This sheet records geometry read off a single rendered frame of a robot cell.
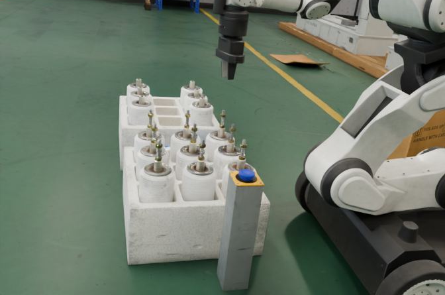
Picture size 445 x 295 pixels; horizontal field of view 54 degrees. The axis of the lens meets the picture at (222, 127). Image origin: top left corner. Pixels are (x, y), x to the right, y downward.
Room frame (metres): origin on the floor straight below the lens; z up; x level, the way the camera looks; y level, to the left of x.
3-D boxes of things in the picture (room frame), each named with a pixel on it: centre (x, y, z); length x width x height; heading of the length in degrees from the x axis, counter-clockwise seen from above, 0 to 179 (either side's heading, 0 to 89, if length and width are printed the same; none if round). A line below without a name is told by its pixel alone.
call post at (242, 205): (0.95, -0.07, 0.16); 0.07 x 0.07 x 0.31; 16
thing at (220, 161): (1.24, -0.03, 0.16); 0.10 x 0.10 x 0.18
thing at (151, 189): (1.06, 0.16, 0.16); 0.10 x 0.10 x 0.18
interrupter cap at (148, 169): (1.06, 0.16, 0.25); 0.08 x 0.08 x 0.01
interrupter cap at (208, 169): (1.09, 0.05, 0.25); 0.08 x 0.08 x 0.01
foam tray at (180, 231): (1.21, 0.08, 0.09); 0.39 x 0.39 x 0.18; 16
